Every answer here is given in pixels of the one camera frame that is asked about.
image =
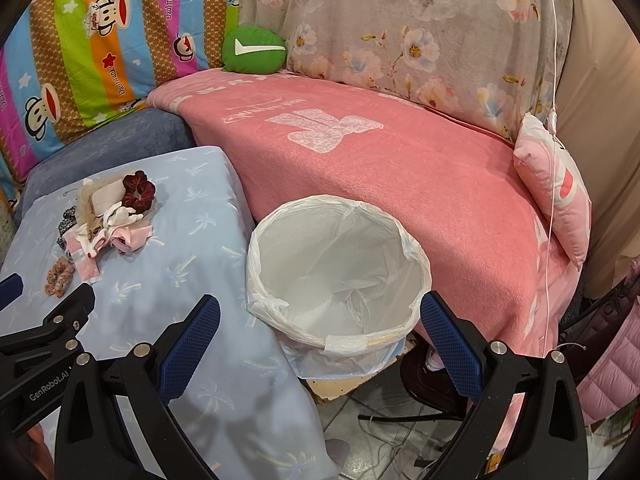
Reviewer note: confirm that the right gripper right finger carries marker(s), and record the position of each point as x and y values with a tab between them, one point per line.
525	421

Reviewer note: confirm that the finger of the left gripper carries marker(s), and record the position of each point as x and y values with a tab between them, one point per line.
57	336
10	289

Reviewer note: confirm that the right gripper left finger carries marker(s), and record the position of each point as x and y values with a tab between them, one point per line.
92	441

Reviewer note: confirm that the brown scrunchie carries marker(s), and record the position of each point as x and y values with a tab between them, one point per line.
59	278

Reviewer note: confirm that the black lace fabric piece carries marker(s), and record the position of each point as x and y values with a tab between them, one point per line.
67	222

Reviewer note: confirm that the beige tulle fabric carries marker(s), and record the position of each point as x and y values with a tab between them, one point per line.
97	195

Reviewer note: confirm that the white cloth glove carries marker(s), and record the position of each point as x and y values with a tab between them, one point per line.
96	233

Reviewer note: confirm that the dark red velvet scrunchie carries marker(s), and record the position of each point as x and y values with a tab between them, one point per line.
139	192

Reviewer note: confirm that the pink satin ribbon bow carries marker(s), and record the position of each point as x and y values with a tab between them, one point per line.
129	239

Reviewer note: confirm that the white lined trash bin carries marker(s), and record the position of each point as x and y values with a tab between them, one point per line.
339	281

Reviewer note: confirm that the pink puffer jacket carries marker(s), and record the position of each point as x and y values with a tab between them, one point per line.
614	380

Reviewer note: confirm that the dark blue pillow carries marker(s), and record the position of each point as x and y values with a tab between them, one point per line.
135	136

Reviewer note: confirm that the small pink pillow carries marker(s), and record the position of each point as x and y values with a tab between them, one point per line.
554	180

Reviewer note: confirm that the wooden board under bin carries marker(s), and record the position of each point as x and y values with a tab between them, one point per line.
326	391

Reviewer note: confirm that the colourful monkey striped quilt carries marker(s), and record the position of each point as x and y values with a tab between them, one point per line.
68	66

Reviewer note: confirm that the pink towel blanket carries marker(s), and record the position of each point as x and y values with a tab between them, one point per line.
454	188

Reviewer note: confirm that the green check mark plush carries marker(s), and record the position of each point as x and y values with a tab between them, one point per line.
253	50

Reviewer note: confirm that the beige curtain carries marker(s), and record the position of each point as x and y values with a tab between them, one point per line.
598	101

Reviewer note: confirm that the grey floral quilt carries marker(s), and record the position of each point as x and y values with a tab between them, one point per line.
486	62

